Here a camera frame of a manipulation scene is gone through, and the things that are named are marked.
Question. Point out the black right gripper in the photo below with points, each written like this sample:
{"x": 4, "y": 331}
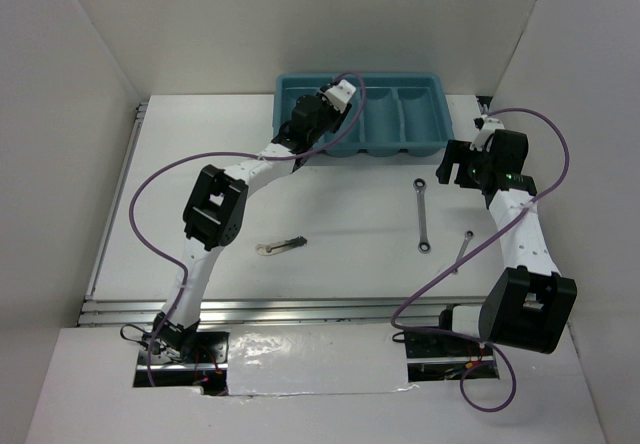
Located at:
{"x": 453, "y": 154}

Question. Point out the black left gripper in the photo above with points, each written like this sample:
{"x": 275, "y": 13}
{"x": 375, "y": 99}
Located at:
{"x": 338, "y": 117}

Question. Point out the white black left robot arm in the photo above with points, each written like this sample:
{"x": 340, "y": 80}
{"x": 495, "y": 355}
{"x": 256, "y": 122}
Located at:
{"x": 215, "y": 209}

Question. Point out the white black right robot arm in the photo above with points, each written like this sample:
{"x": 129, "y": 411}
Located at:
{"x": 530, "y": 304}

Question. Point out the teal four-compartment tray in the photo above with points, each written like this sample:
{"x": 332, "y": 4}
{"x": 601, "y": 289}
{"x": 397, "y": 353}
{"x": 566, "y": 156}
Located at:
{"x": 403, "y": 112}

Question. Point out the small silver wrench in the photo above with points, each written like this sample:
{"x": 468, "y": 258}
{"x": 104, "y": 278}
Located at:
{"x": 468, "y": 236}

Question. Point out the large silver ratchet wrench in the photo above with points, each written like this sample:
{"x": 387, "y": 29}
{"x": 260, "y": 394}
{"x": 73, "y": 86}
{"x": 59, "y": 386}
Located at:
{"x": 420, "y": 186}

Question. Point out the silver foil cover sheet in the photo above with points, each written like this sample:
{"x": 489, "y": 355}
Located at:
{"x": 325, "y": 359}

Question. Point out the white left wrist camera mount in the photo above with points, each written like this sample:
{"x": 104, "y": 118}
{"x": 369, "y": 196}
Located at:
{"x": 339, "y": 95}

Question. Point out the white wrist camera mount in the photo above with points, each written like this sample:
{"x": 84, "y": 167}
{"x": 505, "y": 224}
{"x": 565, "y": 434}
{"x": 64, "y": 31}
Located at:
{"x": 486, "y": 127}
{"x": 339, "y": 95}

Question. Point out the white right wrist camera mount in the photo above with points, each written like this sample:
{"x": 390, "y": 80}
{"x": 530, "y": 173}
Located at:
{"x": 486, "y": 127}

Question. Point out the aluminium table frame rail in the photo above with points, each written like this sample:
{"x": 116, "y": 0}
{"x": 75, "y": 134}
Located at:
{"x": 358, "y": 214}

